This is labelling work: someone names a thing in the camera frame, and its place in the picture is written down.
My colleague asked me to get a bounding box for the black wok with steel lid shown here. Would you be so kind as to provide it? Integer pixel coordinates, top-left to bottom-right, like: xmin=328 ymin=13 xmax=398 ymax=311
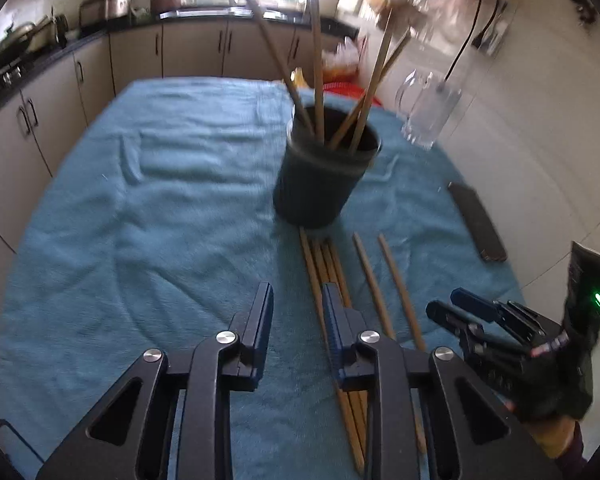
xmin=0 ymin=19 xmax=57 ymax=75

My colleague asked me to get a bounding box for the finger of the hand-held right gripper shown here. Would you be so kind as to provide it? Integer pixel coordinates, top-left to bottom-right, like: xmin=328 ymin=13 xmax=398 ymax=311
xmin=450 ymin=287 xmax=556 ymax=347
xmin=425 ymin=300 xmax=527 ymax=397

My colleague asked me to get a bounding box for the silver rice cooker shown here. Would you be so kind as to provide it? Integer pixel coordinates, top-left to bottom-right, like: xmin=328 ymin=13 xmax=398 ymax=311
xmin=78 ymin=0 xmax=132 ymax=29

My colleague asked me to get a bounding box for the steel kitchen sink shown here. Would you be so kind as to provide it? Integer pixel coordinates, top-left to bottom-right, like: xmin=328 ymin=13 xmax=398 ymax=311
xmin=159 ymin=5 xmax=303 ymax=22

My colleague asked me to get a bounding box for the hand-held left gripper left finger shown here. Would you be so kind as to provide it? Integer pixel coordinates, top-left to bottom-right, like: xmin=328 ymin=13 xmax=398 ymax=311
xmin=35 ymin=281 xmax=276 ymax=480

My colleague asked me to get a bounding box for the black gas stove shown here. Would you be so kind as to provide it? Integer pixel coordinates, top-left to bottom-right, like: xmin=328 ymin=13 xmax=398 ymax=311
xmin=0 ymin=62 xmax=27 ymax=97

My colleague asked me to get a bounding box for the red plastic basin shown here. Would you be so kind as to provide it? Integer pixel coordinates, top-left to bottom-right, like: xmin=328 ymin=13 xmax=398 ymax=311
xmin=324 ymin=80 xmax=384 ymax=107

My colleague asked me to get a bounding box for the clear hanging plastic bag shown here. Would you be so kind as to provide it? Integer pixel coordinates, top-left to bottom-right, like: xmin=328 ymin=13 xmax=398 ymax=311
xmin=412 ymin=0 xmax=483 ymax=41

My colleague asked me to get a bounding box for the clear glass mug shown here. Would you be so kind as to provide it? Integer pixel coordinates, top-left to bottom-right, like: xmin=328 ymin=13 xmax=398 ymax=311
xmin=395 ymin=70 xmax=464 ymax=152

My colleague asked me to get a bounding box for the wooden chopstick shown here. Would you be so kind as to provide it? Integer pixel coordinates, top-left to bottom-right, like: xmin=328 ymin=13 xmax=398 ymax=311
xmin=351 ymin=9 xmax=396 ymax=155
xmin=241 ymin=0 xmax=316 ymax=137
xmin=320 ymin=241 xmax=368 ymax=456
xmin=299 ymin=226 xmax=366 ymax=473
xmin=352 ymin=231 xmax=397 ymax=342
xmin=329 ymin=34 xmax=413 ymax=151
xmin=377 ymin=234 xmax=428 ymax=455
xmin=330 ymin=242 xmax=371 ymax=441
xmin=310 ymin=240 xmax=368 ymax=461

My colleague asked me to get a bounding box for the blue towel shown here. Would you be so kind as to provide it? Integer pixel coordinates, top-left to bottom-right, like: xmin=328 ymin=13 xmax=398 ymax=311
xmin=0 ymin=77 xmax=526 ymax=480

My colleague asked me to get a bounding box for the dark green utensil cup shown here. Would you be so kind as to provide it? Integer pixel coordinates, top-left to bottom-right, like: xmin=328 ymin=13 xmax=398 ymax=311
xmin=272 ymin=104 xmax=384 ymax=229

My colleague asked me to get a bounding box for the black smartphone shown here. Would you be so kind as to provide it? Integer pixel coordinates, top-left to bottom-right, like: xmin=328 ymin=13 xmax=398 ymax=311
xmin=447 ymin=181 xmax=509 ymax=264

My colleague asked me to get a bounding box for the thin black floor cable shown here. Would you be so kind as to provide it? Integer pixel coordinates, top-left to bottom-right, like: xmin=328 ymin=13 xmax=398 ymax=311
xmin=0 ymin=416 xmax=47 ymax=463

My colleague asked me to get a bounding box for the person's right hand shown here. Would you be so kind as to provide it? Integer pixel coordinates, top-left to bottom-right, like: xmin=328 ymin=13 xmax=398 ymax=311
xmin=502 ymin=399 xmax=586 ymax=461

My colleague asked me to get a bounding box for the black kitchen countertop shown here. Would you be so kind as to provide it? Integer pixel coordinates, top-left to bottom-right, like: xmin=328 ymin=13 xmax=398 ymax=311
xmin=0 ymin=7 xmax=361 ymax=127

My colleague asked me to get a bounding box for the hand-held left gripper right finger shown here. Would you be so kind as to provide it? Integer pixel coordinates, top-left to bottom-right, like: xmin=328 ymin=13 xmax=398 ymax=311
xmin=321 ymin=282 xmax=563 ymax=480

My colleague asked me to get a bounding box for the black hanging cable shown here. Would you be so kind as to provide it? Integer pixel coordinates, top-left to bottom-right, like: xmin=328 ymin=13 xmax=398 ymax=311
xmin=441 ymin=0 xmax=512 ymax=95

